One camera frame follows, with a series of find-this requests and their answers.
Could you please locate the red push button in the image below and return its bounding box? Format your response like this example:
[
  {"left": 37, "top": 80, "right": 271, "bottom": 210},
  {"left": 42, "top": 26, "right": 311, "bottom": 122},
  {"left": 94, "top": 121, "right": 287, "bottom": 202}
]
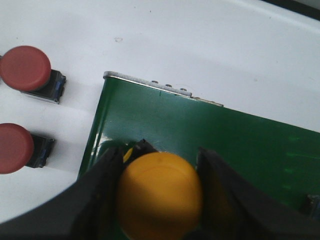
[
  {"left": 304, "top": 194, "right": 320, "bottom": 221},
  {"left": 0, "top": 123, "right": 55, "bottom": 175},
  {"left": 0, "top": 45, "right": 67, "bottom": 104}
]

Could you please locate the green conveyor belt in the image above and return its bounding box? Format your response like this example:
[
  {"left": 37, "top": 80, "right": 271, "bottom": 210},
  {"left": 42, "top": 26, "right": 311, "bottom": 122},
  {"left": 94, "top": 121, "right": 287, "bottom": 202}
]
[{"left": 79, "top": 78, "right": 320, "bottom": 220}]

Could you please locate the steel far-side end plate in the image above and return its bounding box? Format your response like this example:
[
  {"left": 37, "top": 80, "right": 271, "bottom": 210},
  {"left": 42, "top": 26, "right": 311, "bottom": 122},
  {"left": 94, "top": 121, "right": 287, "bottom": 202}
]
[{"left": 103, "top": 71, "right": 224, "bottom": 108}]

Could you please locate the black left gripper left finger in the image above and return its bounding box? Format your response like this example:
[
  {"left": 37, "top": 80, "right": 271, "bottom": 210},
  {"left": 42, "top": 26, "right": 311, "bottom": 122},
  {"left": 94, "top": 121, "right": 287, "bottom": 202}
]
[{"left": 0, "top": 147, "right": 123, "bottom": 240}]

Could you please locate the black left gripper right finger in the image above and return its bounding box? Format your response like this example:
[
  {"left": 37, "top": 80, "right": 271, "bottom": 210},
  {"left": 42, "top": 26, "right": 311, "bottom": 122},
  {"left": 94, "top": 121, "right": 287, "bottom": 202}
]
[{"left": 197, "top": 148, "right": 320, "bottom": 240}]

